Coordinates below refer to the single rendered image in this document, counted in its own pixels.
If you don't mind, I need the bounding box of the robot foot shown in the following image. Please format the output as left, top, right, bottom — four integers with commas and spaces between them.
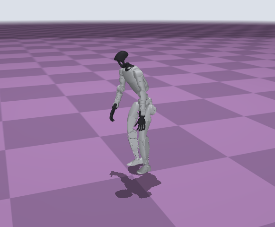
136, 165, 151, 174
127, 157, 143, 166

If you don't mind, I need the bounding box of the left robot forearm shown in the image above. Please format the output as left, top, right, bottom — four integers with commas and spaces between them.
139, 90, 147, 116

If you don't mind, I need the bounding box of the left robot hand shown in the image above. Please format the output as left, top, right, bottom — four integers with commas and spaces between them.
135, 111, 146, 131

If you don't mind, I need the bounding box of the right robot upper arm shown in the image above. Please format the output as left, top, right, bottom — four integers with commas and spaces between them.
117, 68, 126, 92

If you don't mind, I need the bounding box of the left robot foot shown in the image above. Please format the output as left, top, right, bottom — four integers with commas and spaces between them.
136, 165, 151, 174

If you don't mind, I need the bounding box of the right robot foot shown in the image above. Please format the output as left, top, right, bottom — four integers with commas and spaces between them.
127, 157, 143, 166

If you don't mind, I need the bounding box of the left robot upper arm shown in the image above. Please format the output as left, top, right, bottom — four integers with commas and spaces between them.
133, 69, 146, 97

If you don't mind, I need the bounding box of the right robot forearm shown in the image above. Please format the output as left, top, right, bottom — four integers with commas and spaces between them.
113, 90, 123, 108

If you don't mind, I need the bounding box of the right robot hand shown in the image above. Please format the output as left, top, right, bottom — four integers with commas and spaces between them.
109, 103, 117, 122

